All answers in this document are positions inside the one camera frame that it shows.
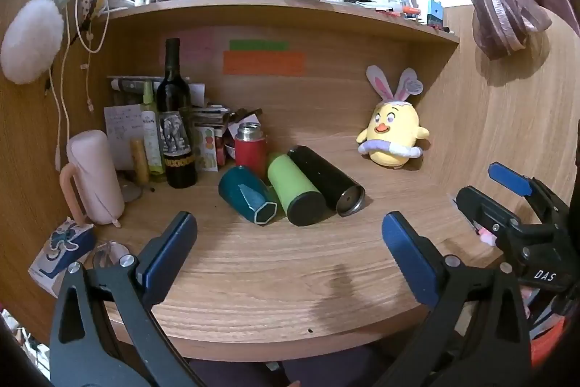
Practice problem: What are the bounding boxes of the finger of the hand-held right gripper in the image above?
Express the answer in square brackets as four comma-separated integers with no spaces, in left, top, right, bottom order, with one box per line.
[455,186,522,240]
[488,162,572,229]

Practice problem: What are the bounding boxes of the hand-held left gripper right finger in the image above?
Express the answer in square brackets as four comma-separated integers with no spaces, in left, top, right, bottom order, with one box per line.
[372,211,533,387]

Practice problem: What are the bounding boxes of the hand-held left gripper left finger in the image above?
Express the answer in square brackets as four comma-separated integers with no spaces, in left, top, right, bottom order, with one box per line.
[49,211,209,387]

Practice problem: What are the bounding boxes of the teal faceted cup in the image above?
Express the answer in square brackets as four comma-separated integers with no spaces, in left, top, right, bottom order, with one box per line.
[218,166,278,227]

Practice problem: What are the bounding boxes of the black cup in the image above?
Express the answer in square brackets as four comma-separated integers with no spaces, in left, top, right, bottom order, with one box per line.
[287,145,366,217]

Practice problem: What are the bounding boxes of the green cup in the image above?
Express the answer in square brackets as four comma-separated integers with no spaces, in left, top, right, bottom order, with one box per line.
[266,152,327,227]

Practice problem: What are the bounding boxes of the red cloth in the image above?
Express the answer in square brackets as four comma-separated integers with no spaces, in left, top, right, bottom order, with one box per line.
[528,314,567,370]

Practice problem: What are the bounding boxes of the blue white tissue box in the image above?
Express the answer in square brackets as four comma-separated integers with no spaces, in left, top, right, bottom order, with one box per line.
[28,217,97,297]

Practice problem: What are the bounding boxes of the fruit sticker sheet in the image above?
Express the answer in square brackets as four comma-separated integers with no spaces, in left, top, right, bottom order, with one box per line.
[196,124,219,172]

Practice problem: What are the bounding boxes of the yellow chick plush toy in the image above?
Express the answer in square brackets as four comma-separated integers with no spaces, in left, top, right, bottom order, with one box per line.
[356,65,430,169]

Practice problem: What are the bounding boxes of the pale green bottle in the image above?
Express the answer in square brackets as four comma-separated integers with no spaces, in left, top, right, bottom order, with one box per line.
[140,81,167,183]

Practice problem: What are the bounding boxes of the red thermos bottle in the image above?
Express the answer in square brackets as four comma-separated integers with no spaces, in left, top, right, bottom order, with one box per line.
[234,122,267,179]

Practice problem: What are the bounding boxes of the white paper note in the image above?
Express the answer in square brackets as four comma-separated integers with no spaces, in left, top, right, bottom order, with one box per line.
[103,105,145,170]

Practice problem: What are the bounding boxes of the dark wine bottle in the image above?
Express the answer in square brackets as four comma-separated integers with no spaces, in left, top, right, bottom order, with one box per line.
[156,38,198,189]

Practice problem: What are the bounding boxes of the pink sticky note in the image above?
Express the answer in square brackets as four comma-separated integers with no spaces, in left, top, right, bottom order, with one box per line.
[181,29,218,63]

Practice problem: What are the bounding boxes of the orange sticky note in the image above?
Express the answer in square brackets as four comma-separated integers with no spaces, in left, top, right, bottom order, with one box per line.
[223,50,307,76]

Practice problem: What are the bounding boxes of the green sticky note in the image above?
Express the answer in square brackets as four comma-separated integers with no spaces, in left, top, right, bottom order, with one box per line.
[229,40,290,51]

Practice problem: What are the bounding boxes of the white fluffy earmuffs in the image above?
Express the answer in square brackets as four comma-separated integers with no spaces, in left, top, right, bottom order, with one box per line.
[0,0,92,85]

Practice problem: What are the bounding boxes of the wooden shelf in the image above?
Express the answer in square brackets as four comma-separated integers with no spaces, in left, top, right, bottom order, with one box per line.
[104,0,460,48]

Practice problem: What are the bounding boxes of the pink bottle with handle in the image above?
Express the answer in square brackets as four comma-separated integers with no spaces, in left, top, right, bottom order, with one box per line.
[60,130,126,226]

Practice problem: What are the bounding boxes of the white cable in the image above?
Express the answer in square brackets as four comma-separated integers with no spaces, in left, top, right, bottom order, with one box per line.
[45,1,73,170]
[75,1,111,113]

